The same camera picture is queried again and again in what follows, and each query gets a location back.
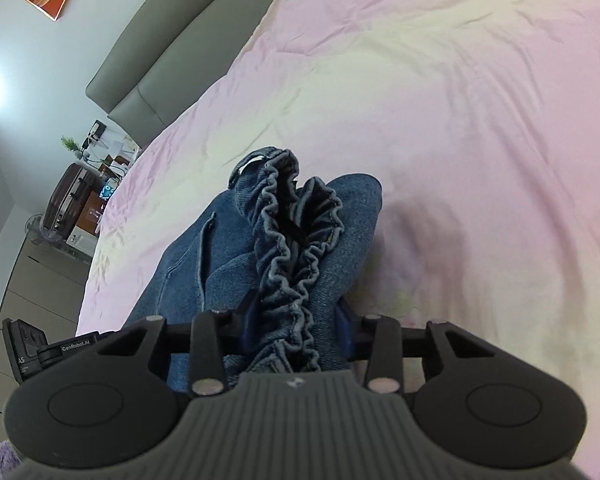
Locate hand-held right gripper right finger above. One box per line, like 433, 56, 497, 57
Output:
334, 298, 487, 395

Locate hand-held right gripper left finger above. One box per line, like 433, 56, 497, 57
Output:
96, 290, 262, 397

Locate blue denim pants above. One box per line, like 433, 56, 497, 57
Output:
122, 146, 384, 394

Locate purple fuzzy cloth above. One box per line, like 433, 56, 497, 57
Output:
0, 439, 23, 480

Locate white low cabinet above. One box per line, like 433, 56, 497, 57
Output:
65, 229, 99, 258

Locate brown suitcase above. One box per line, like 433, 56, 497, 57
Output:
44, 162, 104, 242

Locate pink bed sheet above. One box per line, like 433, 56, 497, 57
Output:
75, 0, 600, 480

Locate grey upholstered headboard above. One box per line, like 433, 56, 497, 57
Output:
85, 0, 277, 149

